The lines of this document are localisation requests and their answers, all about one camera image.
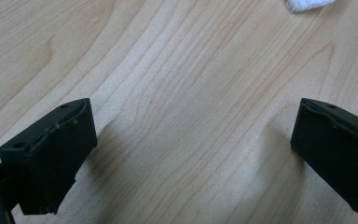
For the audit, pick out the white towel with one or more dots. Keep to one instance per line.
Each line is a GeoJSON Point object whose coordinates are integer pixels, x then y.
{"type": "Point", "coordinates": [307, 4]}

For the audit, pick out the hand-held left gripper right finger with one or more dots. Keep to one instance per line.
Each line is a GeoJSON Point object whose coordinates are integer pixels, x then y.
{"type": "Point", "coordinates": [338, 152]}

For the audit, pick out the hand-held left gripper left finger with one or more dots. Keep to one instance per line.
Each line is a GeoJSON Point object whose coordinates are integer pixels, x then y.
{"type": "Point", "coordinates": [52, 155]}

